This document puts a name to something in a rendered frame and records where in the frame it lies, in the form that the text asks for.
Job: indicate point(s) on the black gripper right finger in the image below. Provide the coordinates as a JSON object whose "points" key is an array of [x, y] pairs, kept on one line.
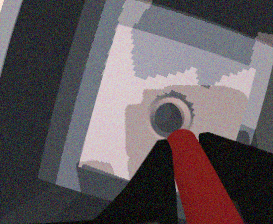
{"points": [[246, 174]]}

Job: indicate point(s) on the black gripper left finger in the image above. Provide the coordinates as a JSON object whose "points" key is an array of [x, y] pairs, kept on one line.
{"points": [[148, 198]]}

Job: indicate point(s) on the white square plate with hole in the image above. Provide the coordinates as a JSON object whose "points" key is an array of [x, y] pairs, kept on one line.
{"points": [[207, 93]]}

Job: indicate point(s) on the red peg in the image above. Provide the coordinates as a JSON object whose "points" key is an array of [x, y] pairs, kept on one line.
{"points": [[204, 198]]}

